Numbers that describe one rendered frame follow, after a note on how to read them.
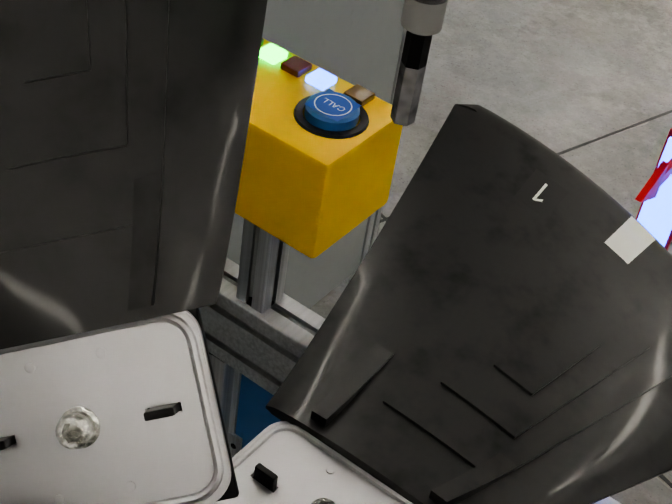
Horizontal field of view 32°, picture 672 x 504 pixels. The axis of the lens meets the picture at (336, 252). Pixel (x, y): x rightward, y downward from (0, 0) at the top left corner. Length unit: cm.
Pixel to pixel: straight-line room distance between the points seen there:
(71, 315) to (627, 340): 28
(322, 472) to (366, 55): 146
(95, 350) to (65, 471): 4
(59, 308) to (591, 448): 24
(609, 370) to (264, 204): 39
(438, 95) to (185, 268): 257
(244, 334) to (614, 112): 212
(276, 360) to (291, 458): 53
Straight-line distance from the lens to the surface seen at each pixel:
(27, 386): 39
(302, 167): 82
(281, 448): 47
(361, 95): 87
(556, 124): 292
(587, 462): 50
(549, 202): 59
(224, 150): 37
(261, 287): 97
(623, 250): 60
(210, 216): 37
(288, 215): 85
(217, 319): 102
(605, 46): 332
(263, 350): 100
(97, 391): 38
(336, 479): 46
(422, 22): 30
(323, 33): 174
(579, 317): 55
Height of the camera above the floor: 155
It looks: 40 degrees down
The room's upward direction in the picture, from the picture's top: 10 degrees clockwise
